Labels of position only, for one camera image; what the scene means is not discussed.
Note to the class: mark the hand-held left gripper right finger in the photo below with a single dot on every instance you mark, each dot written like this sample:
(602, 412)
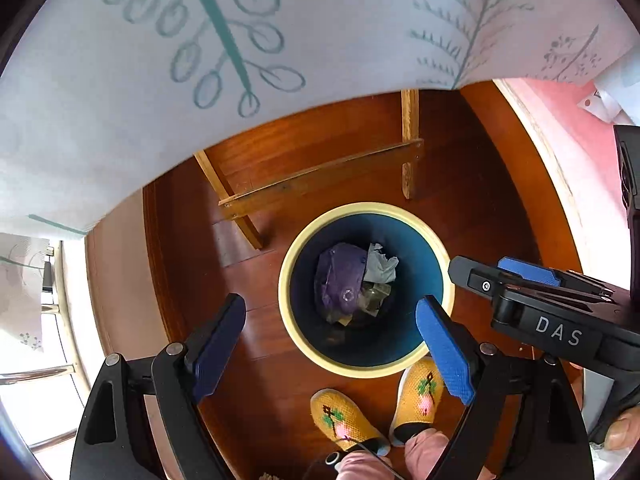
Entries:
(442, 345)

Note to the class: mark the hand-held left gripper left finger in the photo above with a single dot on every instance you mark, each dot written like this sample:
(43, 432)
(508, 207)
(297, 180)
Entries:
(220, 340)

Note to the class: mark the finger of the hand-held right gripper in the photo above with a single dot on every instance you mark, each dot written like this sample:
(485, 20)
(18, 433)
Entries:
(525, 266)
(475, 280)

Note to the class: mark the round cream rimmed trash bin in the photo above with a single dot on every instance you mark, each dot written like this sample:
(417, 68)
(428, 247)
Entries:
(410, 260)

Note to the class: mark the white paper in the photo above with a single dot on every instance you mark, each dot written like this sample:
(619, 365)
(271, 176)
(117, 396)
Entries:
(380, 267)

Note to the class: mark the purple plastic bag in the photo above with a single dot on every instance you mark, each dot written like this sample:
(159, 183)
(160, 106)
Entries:
(340, 275)

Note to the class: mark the person's right hand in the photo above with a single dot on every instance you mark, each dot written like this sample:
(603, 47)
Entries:
(625, 427)

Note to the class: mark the yellow knitted slipper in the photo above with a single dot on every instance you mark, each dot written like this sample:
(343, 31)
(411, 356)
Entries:
(345, 417)
(422, 395)

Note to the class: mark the person's pink pants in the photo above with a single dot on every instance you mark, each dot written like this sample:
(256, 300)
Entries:
(425, 452)

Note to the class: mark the pink bed sheet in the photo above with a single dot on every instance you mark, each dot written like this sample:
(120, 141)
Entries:
(575, 150)

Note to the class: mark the window with dark grille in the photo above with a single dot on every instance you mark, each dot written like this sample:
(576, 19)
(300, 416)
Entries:
(63, 305)

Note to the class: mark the leaf printed tablecloth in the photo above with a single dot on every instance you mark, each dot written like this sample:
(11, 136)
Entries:
(125, 110)

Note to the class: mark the wooden bed frame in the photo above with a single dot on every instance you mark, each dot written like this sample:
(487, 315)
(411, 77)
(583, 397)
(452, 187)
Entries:
(510, 170)

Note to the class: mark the wooden table frame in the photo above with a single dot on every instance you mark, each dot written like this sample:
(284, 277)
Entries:
(320, 172)

